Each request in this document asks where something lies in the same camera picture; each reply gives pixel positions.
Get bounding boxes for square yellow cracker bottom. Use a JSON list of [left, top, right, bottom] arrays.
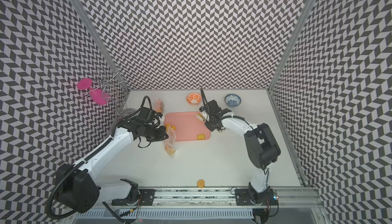
[[197, 134, 206, 140]]

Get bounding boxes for blue patterned small bowl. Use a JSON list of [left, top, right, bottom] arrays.
[[224, 93, 242, 108]]

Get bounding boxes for aluminium front rail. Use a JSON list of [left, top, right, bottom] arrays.
[[139, 187, 324, 208]]

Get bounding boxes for wire rack with pink discs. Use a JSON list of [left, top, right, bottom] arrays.
[[77, 68, 128, 107]]

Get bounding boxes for round cracker cookie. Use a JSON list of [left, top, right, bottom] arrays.
[[197, 179, 205, 188]]

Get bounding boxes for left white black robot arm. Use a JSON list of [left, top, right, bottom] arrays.
[[45, 95, 169, 220]]

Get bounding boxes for round glass dish pink item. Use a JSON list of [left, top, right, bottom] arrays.
[[117, 108, 139, 122]]

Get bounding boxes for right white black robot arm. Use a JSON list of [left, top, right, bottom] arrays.
[[199, 89, 281, 205]]

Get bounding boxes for clear resealable bag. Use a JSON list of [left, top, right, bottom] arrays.
[[153, 98, 164, 114], [164, 127, 177, 149]]

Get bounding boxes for yellow duck cookie right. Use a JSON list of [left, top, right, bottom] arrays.
[[165, 144, 176, 157]]

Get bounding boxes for pink plastic tray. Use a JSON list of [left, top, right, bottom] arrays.
[[164, 112, 211, 141]]

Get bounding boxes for orange patterned small bowl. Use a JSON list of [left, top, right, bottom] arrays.
[[186, 92, 202, 105]]

